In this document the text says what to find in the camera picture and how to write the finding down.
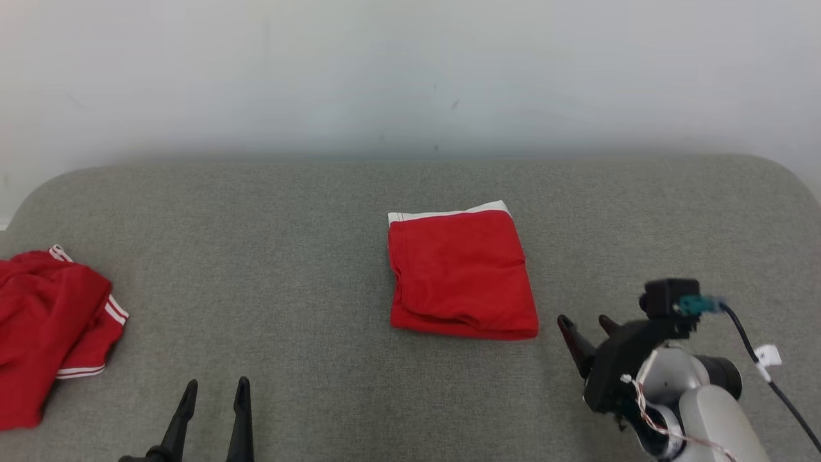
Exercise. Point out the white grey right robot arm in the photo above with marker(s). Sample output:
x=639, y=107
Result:
x=712, y=410

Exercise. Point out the red shorts with white waistband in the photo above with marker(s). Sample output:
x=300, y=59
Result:
x=462, y=276

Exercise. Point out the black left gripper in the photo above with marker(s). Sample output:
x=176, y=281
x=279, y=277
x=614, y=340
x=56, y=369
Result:
x=138, y=458

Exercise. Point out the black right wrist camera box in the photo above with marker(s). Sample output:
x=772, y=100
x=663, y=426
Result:
x=667, y=296

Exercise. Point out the red Bulls 23 jersey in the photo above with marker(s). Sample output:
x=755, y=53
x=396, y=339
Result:
x=45, y=321

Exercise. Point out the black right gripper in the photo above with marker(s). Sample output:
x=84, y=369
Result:
x=619, y=366

